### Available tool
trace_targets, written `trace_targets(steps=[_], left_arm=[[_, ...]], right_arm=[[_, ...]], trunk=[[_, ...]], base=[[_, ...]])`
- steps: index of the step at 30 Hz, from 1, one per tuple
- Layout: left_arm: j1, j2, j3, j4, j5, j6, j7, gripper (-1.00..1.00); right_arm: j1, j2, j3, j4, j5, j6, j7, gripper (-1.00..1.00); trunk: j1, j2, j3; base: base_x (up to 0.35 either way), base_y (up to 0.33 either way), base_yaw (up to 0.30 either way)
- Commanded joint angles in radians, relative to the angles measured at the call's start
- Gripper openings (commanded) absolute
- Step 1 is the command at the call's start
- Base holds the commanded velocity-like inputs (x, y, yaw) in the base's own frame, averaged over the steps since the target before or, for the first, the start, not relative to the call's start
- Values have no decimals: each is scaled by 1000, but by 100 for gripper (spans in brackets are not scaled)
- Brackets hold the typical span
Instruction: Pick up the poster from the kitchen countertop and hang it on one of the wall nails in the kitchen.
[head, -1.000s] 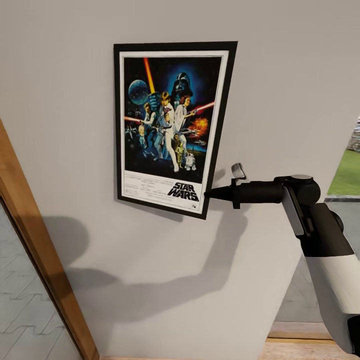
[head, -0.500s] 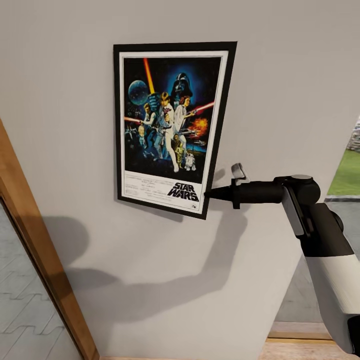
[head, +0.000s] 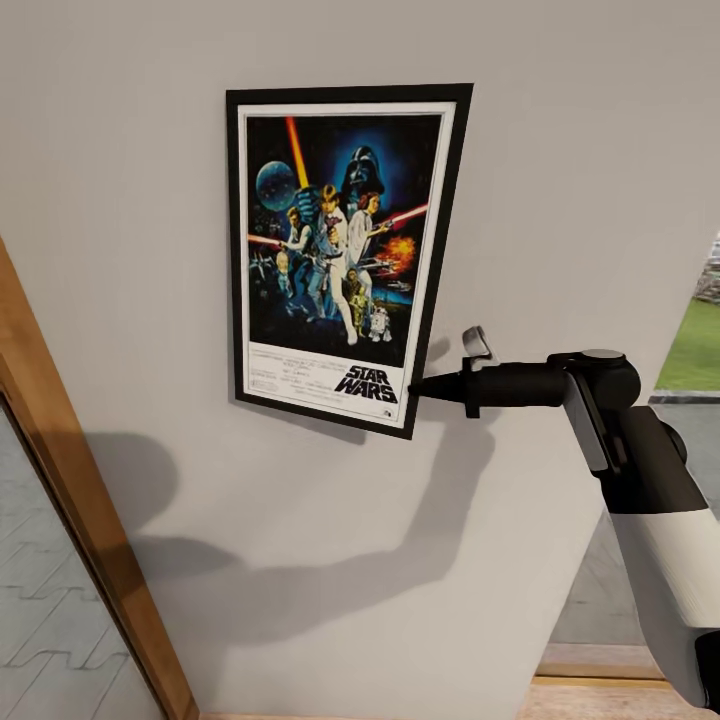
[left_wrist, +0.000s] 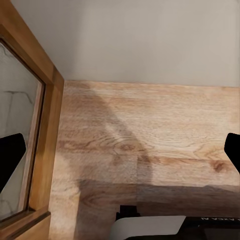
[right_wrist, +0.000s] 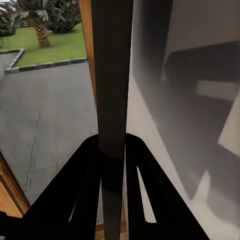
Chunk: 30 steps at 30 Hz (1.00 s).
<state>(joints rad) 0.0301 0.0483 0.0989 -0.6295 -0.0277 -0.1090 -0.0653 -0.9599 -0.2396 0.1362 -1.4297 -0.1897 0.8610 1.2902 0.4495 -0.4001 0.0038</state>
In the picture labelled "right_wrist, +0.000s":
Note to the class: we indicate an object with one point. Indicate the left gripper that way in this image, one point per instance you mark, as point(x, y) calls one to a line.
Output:
point(16, 220)

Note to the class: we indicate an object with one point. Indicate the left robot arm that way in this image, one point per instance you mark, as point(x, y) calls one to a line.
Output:
point(7, 223)

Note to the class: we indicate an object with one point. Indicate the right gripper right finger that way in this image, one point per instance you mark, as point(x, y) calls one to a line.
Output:
point(174, 220)

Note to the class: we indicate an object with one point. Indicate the door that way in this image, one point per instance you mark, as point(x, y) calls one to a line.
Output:
point(47, 97)

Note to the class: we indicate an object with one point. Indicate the poster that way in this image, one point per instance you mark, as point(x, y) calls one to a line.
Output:
point(112, 34)

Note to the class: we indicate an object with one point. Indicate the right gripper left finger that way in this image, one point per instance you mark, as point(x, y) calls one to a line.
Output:
point(67, 209)

